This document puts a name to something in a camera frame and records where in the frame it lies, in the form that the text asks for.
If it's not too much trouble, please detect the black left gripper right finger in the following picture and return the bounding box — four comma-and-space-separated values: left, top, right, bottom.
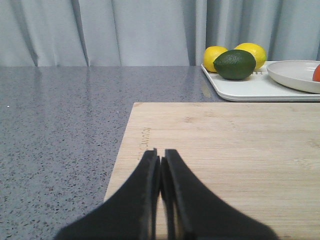
160, 149, 278, 240

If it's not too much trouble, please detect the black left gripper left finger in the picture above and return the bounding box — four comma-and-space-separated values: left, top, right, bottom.
55, 149, 160, 240

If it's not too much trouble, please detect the beige round plate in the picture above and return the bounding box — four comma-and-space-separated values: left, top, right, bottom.
266, 60, 320, 94

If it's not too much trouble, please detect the orange mandarin fruit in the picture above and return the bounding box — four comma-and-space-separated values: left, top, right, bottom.
312, 64, 320, 82

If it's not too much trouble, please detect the white rectangular tray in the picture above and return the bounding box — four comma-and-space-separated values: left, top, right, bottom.
201, 61, 320, 102

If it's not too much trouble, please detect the wooden cutting board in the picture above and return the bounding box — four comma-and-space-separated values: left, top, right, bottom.
105, 102, 320, 240

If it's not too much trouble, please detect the green lime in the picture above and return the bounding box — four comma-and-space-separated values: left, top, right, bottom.
213, 49, 256, 80

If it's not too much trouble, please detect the left yellow lemon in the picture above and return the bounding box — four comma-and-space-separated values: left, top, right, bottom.
203, 45, 228, 73

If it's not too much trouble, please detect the yellow lemon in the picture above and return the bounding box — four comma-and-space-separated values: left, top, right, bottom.
203, 45, 228, 73
234, 42, 267, 70

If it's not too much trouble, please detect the right yellow lemon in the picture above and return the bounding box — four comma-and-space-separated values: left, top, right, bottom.
234, 42, 267, 70

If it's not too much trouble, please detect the grey curtain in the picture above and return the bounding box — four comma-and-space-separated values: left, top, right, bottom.
0, 0, 320, 67

